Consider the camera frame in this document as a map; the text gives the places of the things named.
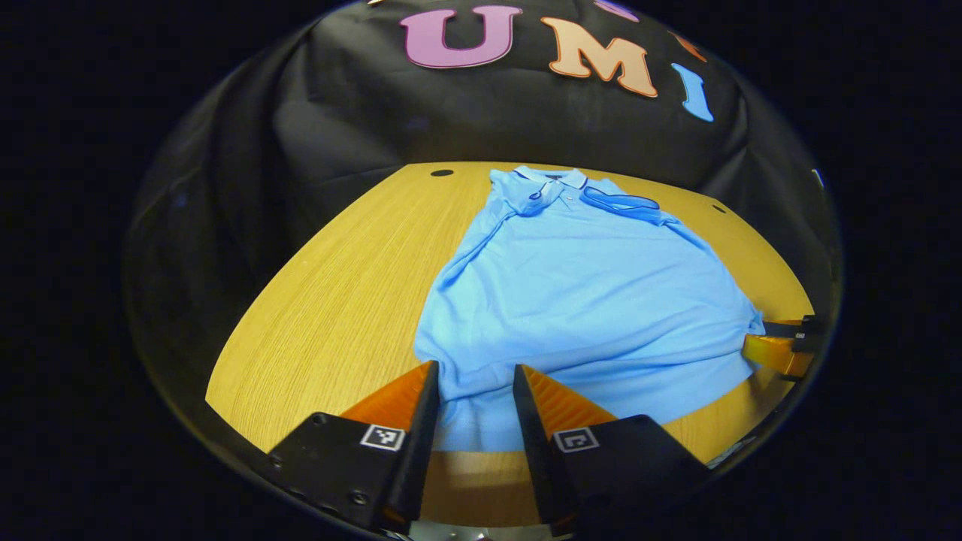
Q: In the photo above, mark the light blue polo T-shirt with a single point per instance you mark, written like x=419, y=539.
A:
x=586, y=300

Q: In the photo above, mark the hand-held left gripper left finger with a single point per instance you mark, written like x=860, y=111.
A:
x=413, y=451

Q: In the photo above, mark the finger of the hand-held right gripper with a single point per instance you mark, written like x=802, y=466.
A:
x=785, y=328
x=778, y=355

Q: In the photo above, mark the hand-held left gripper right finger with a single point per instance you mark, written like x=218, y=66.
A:
x=537, y=451

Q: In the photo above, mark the black backdrop cloth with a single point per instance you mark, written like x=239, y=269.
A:
x=338, y=113

